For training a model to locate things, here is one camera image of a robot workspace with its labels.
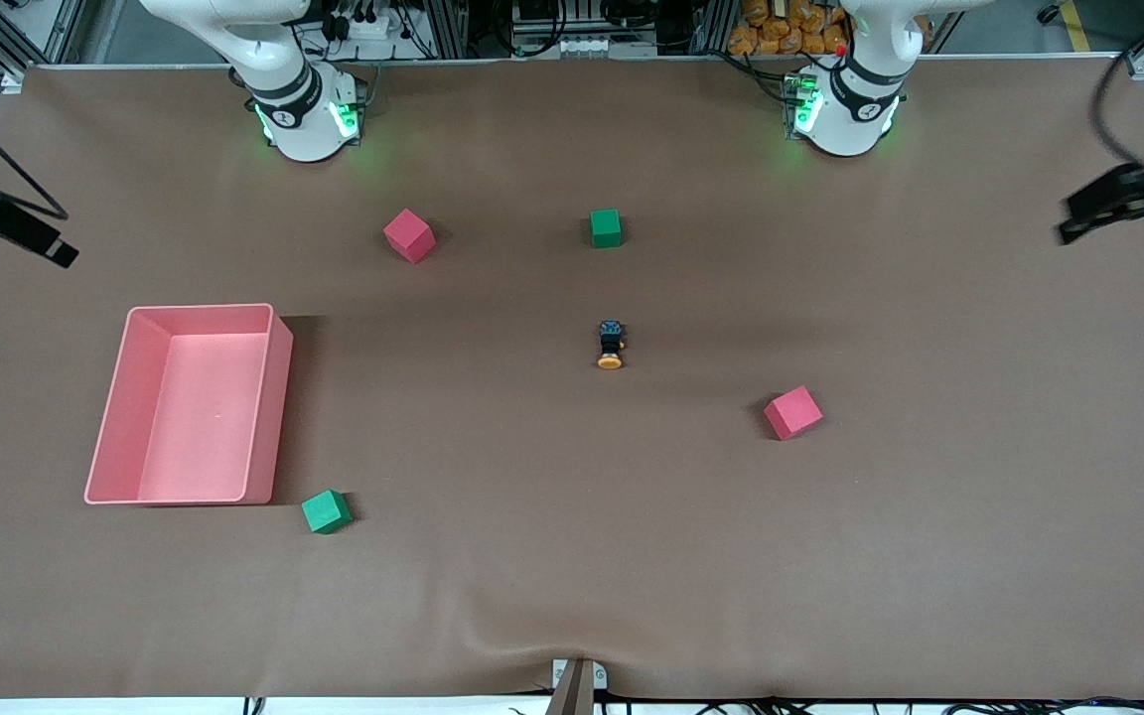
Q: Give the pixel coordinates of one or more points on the orange capped push button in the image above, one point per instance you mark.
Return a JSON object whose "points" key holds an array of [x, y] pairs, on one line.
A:
{"points": [[612, 346]]}

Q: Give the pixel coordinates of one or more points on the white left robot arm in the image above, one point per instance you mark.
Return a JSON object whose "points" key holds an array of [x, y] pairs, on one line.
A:
{"points": [[850, 114]]}

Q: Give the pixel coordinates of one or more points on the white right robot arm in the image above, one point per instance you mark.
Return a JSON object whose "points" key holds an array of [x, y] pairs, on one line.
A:
{"points": [[299, 119]]}

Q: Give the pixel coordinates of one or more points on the pink plastic bin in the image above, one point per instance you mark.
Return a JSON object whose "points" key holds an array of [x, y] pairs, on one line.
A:
{"points": [[195, 407]]}

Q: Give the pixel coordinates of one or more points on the pink foam cube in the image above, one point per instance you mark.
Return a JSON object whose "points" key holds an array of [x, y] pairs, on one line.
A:
{"points": [[408, 235], [792, 413]]}

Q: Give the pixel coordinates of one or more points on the white power strip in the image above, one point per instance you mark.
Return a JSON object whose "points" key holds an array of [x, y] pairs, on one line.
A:
{"points": [[368, 25]]}

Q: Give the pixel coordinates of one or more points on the pile of orange objects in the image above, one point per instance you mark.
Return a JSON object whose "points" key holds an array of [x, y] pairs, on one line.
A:
{"points": [[786, 30]]}

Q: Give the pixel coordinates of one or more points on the green foam cube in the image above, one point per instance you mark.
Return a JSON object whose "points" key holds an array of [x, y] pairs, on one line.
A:
{"points": [[326, 511], [606, 228]]}

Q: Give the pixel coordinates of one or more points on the white terminal block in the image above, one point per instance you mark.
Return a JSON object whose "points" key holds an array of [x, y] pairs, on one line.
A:
{"points": [[587, 46]]}

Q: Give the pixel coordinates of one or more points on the brown table mat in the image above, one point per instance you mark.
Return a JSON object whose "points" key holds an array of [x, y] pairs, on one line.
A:
{"points": [[572, 566]]}

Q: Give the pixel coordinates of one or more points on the metal clamp bracket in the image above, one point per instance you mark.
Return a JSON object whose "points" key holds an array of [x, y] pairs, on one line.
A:
{"points": [[578, 685]]}

